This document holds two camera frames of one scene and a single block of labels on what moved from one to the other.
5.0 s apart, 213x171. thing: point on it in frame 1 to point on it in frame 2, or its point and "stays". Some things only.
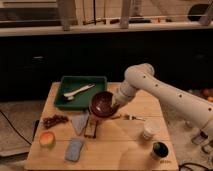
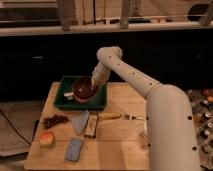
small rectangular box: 91,127 stays
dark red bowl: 102,104 to 83,87
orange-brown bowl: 102,118 to 84,100
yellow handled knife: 128,117 stays
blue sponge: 73,150 stays
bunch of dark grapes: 49,121 stays
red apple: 47,139 stays
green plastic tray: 81,101 stays
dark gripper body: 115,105 to 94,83
